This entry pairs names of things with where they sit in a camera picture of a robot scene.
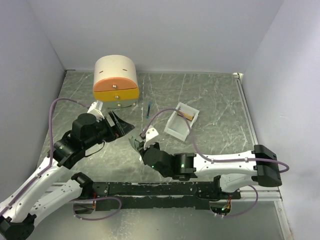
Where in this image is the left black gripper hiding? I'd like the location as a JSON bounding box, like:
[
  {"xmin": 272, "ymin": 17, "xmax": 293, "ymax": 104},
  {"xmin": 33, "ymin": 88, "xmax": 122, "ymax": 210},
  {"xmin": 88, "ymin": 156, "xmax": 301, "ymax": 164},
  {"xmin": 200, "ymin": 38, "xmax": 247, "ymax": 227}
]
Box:
[{"xmin": 83, "ymin": 110, "xmax": 135, "ymax": 149}]

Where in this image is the mint green card holder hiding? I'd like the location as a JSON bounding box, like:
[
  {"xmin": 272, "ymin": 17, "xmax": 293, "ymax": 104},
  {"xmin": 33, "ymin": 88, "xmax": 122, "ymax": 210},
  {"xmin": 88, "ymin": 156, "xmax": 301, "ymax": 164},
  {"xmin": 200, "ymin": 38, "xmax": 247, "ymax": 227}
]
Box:
[{"xmin": 129, "ymin": 136, "xmax": 145, "ymax": 153}]

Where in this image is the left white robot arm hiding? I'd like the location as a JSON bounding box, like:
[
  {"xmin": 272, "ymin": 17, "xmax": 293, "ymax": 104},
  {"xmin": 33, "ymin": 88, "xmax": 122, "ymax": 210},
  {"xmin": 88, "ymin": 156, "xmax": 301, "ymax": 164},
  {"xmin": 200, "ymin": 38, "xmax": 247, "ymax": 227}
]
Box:
[{"xmin": 0, "ymin": 111, "xmax": 135, "ymax": 240}]

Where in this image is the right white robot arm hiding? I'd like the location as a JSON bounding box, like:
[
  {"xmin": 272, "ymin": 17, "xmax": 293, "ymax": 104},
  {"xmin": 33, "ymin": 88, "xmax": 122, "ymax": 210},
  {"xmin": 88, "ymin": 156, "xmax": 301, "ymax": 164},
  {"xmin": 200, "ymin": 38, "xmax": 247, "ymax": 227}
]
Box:
[{"xmin": 138, "ymin": 143, "xmax": 282, "ymax": 199}]

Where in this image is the blue pen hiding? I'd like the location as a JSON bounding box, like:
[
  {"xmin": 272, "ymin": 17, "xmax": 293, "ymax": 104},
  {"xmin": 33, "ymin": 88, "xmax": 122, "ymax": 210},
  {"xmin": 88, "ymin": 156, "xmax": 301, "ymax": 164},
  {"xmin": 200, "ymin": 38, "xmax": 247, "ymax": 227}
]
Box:
[{"xmin": 146, "ymin": 101, "xmax": 152, "ymax": 119}]

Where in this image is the beige mini drawer cabinet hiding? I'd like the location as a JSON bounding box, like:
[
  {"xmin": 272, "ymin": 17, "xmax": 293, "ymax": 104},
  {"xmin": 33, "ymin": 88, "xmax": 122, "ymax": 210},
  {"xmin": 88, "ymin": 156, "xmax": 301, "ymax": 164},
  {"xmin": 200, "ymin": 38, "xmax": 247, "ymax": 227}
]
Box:
[{"xmin": 92, "ymin": 55, "xmax": 140, "ymax": 109}]

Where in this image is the white plastic tray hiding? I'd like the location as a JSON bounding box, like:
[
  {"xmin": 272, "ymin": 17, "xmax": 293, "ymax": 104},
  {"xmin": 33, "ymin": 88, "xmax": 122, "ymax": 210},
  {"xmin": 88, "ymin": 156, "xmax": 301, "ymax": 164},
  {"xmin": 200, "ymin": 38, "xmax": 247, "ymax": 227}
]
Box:
[{"xmin": 164, "ymin": 102, "xmax": 200, "ymax": 142}]

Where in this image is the black base bar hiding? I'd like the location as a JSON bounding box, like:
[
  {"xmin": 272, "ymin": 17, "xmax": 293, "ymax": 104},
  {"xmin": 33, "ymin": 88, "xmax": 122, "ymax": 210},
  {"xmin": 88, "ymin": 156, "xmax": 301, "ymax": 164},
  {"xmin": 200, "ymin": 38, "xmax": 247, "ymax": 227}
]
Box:
[{"xmin": 76, "ymin": 181, "xmax": 241, "ymax": 210}]

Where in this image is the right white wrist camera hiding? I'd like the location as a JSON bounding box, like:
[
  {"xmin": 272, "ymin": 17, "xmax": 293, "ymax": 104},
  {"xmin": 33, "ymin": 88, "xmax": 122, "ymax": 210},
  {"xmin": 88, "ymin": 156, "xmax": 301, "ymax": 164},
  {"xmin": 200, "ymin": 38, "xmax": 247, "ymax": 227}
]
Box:
[{"xmin": 143, "ymin": 125, "xmax": 159, "ymax": 150}]

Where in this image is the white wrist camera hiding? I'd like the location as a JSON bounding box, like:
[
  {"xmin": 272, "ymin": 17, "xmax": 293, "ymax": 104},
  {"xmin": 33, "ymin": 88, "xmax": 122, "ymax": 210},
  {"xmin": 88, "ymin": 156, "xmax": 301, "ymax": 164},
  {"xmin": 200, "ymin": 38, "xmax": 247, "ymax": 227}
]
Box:
[
  {"xmin": 87, "ymin": 100, "xmax": 104, "ymax": 120},
  {"xmin": 143, "ymin": 125, "xmax": 159, "ymax": 150}
]

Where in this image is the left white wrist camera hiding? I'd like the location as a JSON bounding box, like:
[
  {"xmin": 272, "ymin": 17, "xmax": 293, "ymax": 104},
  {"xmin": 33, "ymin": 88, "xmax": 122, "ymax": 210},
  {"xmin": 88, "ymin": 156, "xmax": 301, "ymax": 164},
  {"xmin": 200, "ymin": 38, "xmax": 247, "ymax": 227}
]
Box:
[{"xmin": 87, "ymin": 100, "xmax": 104, "ymax": 120}]

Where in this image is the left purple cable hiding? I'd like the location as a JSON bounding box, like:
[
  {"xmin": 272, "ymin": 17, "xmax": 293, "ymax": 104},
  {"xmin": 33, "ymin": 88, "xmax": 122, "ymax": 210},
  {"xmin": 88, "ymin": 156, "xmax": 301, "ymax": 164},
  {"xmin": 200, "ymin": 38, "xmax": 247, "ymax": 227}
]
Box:
[{"xmin": 37, "ymin": 97, "xmax": 96, "ymax": 176}]

